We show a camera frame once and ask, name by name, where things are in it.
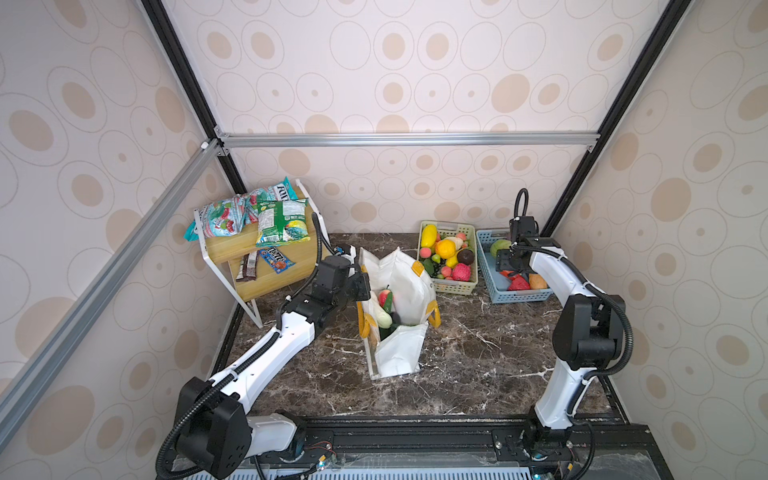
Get red yellow apple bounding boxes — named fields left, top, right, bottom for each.
left=378, top=289, right=394, bottom=312

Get white radish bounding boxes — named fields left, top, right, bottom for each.
left=371, top=302, right=393, bottom=329

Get white grocery bag yellow handles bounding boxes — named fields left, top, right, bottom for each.
left=357, top=249, right=441, bottom=380

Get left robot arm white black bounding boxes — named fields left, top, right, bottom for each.
left=155, top=234, right=371, bottom=479

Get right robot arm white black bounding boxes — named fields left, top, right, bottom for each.
left=495, top=188, right=634, bottom=462

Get green snack bag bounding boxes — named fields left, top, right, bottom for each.
left=256, top=199, right=309, bottom=247

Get teal snack bag rear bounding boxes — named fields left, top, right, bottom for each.
left=244, top=177, right=298, bottom=224

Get teal red snack bag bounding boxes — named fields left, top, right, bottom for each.
left=184, top=195, right=246, bottom=241

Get green round cabbage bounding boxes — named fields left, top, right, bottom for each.
left=489, top=239, right=512, bottom=259

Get brown potato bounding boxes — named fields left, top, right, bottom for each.
left=528, top=273, right=549, bottom=290

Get red pepper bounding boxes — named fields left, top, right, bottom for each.
left=507, top=274, right=531, bottom=291

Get blue candy packet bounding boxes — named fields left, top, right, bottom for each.
left=259, top=246, right=295, bottom=274

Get blue vegetable basket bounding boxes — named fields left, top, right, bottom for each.
left=475, top=229, right=552, bottom=304

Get dark brown avocado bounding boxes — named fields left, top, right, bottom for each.
left=456, top=248, right=476, bottom=266

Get pink dragon fruit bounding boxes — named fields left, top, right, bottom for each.
left=451, top=263, right=472, bottom=282

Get orange in green basket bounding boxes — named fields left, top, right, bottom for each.
left=435, top=237, right=457, bottom=260

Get green fruit basket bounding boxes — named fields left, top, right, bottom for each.
left=418, top=221, right=479, bottom=296

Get brown chocolate bar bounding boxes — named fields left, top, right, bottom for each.
left=235, top=251, right=259, bottom=283

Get yellow lemon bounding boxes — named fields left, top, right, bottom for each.
left=420, top=224, right=438, bottom=249

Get wooden two-tier shelf white frame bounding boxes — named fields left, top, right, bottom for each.
left=193, top=178, right=329, bottom=327

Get horizontal aluminium rail back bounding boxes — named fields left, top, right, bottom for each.
left=202, top=131, right=600, bottom=151

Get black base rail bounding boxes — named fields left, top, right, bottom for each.
left=154, top=416, right=676, bottom=480

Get diagonal aluminium rail left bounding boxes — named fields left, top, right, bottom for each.
left=1, top=138, right=222, bottom=449

